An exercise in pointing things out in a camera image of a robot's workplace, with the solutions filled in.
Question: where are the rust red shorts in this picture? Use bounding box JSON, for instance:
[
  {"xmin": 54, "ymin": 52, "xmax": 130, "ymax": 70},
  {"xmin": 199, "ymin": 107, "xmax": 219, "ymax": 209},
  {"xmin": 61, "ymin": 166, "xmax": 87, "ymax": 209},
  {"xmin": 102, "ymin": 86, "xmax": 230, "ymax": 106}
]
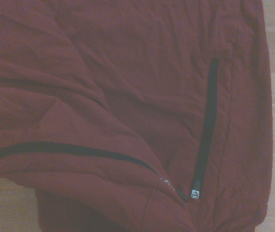
[{"xmin": 0, "ymin": 0, "xmax": 274, "ymax": 232}]

